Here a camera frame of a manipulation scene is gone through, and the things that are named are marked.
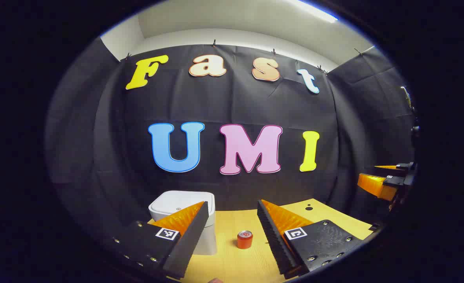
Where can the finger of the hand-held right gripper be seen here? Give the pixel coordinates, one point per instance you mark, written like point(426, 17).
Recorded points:
point(389, 167)
point(375, 185)

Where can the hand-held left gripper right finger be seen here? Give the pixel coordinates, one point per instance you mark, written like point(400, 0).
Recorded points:
point(273, 239)

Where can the white desktop garbage bin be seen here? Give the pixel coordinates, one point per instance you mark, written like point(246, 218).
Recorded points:
point(177, 200)

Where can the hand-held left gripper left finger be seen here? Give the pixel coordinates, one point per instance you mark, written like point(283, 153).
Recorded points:
point(192, 239)

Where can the red pop can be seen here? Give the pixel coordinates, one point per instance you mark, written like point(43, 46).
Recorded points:
point(245, 240)

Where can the wooden desktop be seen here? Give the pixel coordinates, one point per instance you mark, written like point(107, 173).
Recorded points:
point(236, 263)

